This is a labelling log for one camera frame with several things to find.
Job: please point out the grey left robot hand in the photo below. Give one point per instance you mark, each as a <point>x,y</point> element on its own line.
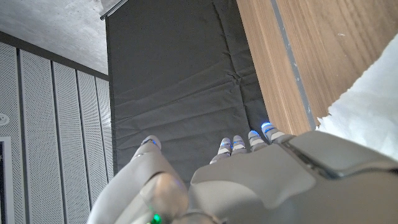
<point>280,186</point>

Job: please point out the white paper towel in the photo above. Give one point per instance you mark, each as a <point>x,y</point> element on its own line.
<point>370,109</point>

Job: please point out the wooden table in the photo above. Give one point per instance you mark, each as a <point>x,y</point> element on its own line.
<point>293,62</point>

